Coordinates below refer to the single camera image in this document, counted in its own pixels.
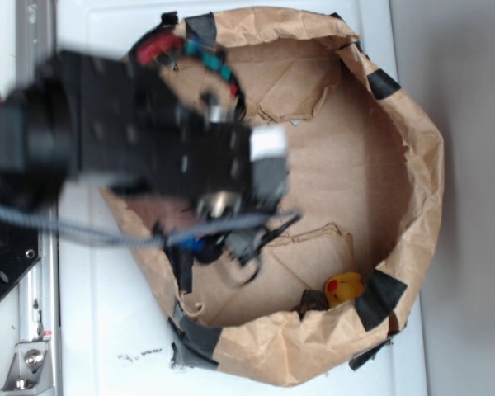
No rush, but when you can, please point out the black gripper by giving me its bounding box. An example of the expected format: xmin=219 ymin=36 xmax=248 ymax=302
xmin=61 ymin=51 xmax=288 ymax=206

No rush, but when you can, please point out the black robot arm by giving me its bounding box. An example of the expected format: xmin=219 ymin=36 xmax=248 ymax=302
xmin=0 ymin=51 xmax=288 ymax=210

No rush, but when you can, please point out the brown paper bag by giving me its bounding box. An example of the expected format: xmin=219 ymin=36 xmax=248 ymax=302
xmin=133 ymin=7 xmax=444 ymax=386

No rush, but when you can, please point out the dark brown rock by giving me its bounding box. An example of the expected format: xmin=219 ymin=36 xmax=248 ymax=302
xmin=293 ymin=290 xmax=329 ymax=319

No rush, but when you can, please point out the yellow rubber duck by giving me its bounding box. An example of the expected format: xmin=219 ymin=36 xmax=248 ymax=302
xmin=324 ymin=271 xmax=365 ymax=309

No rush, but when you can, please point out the grey braided cable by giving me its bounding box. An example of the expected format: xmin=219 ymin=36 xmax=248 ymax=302
xmin=0 ymin=200 xmax=303 ymax=251

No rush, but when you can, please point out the black octagonal mount plate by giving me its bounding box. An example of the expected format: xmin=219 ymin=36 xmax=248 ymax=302
xmin=0 ymin=223 xmax=40 ymax=303

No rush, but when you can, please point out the aluminium frame rail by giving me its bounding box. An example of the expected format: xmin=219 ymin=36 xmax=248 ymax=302
xmin=14 ymin=1 xmax=63 ymax=395

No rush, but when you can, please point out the silver corner bracket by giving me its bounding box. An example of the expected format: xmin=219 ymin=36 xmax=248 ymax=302
xmin=0 ymin=341 xmax=54 ymax=395

